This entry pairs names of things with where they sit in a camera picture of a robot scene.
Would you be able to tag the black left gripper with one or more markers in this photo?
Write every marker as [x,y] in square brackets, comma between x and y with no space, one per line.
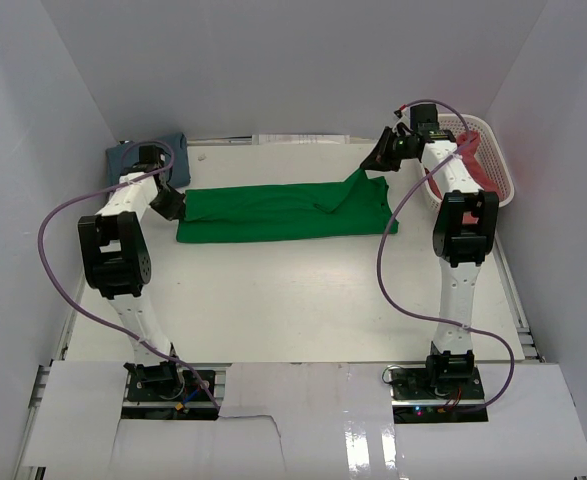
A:
[175,210]

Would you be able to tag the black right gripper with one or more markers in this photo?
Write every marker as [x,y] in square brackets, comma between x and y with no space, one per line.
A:
[380,158]

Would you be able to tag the green t shirt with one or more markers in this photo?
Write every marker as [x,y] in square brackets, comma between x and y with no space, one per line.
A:
[355,206]

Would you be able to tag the pink t shirt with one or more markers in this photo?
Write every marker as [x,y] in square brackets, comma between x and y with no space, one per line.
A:
[473,160]

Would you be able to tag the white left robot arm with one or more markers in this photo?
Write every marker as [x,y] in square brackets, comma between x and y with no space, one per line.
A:
[117,263]

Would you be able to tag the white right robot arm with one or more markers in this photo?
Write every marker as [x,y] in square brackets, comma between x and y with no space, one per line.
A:
[463,234]

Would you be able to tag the folded blue t shirt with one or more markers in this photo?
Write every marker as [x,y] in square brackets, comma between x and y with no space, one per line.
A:
[127,154]

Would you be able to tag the white paper label strip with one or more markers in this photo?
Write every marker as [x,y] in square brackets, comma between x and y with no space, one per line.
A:
[299,139]

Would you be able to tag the white perforated plastic basket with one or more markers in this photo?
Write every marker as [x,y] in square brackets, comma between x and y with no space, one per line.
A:
[488,154]

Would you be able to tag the white paper sheet front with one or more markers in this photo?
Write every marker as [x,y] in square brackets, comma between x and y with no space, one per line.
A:
[303,421]

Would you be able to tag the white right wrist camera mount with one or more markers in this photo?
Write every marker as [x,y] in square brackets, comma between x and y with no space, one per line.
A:
[401,120]

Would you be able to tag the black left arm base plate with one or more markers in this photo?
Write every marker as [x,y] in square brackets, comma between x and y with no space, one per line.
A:
[167,392]

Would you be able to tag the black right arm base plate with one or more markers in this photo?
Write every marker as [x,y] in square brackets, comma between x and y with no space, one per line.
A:
[415,401]

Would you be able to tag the aluminium table edge rail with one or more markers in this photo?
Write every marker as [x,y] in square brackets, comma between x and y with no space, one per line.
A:
[525,336]

